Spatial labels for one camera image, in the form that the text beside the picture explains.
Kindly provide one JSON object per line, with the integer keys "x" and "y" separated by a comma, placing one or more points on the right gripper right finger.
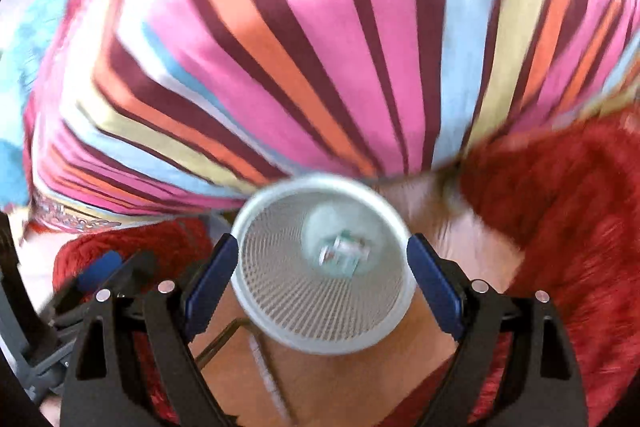
{"x": 540, "y": 383}

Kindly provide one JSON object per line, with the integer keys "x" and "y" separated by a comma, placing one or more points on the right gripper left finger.
{"x": 105, "y": 386}

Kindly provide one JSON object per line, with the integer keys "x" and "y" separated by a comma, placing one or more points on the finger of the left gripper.
{"x": 99, "y": 271}

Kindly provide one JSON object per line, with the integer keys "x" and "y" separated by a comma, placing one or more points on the white mesh trash basket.
{"x": 280, "y": 285}

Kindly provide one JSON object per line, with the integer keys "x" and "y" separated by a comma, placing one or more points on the red shaggy rug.
{"x": 556, "y": 212}

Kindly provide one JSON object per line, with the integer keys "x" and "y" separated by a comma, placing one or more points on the striped colourful bed sheet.
{"x": 117, "y": 113}

